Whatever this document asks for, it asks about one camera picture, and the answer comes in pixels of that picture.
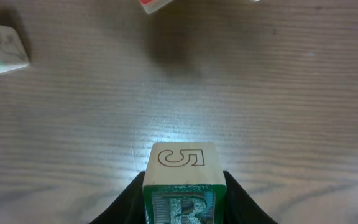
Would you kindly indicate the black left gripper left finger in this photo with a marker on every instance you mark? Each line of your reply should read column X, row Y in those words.
column 127, row 208

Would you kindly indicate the red A letter block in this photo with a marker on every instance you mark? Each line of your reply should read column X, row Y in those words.
column 152, row 6

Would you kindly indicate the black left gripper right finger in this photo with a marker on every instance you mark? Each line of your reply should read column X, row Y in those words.
column 240, row 208

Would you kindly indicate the green N letter block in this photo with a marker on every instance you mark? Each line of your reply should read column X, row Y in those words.
column 12, row 52

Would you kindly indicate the green R letter block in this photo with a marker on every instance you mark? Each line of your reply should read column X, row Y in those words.
column 184, row 183

